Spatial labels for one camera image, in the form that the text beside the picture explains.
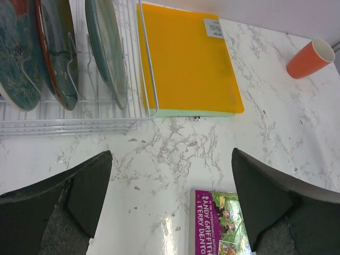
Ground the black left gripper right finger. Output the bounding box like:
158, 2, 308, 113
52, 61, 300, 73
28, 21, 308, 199
232, 148, 339, 254

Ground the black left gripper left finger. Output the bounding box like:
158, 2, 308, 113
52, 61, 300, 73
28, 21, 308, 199
1, 150, 113, 254

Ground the red plate with blue flower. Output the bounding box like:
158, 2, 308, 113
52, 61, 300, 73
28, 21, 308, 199
1, 1, 44, 112

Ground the grey-green plate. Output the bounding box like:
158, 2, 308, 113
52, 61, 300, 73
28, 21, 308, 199
85, 1, 128, 110

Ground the dark blue floral plate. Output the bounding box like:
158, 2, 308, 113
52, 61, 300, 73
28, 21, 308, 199
36, 1, 79, 111

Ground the purple Treehouse book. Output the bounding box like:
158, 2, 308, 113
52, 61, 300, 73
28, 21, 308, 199
188, 189, 256, 255

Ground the orange mug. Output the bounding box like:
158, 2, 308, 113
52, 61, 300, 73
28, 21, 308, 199
286, 38, 335, 79

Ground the orange folder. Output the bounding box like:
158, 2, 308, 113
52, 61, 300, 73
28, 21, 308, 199
137, 3, 244, 117

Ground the white wire dish rack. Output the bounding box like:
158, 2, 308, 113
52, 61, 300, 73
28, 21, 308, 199
1, 1, 155, 138

